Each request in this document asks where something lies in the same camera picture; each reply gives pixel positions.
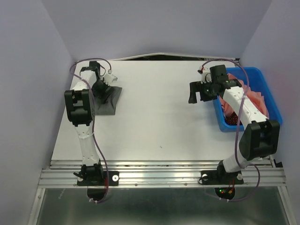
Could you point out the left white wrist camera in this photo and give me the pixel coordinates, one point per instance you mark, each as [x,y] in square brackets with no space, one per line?
[108,79]

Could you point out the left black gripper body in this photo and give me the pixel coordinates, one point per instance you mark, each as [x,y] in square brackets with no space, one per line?
[98,89]

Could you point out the pink skirt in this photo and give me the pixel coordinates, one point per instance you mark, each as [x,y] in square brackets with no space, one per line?
[256,98]

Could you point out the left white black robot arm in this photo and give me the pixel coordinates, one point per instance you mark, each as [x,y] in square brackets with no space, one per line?
[80,108]

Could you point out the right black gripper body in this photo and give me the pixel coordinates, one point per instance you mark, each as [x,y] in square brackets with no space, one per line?
[207,91]

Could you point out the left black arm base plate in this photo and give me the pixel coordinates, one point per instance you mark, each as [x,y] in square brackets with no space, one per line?
[110,178]

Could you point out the aluminium frame rail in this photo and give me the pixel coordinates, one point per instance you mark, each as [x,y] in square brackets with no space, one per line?
[159,174]

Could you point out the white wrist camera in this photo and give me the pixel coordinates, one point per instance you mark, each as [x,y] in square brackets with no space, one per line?
[108,79]
[205,75]

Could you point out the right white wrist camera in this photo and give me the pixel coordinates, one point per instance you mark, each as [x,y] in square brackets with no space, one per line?
[205,75]

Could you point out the grey pleated skirt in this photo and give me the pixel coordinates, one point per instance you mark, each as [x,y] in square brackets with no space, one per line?
[106,103]

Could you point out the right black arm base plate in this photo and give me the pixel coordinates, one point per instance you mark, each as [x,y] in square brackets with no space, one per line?
[213,177]

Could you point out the red polka dot skirt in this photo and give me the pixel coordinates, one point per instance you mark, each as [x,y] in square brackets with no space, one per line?
[232,119]

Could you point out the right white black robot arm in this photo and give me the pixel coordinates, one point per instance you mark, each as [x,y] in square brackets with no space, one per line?
[260,137]

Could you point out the blue plastic bin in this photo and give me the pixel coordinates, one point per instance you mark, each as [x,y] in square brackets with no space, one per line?
[257,84]

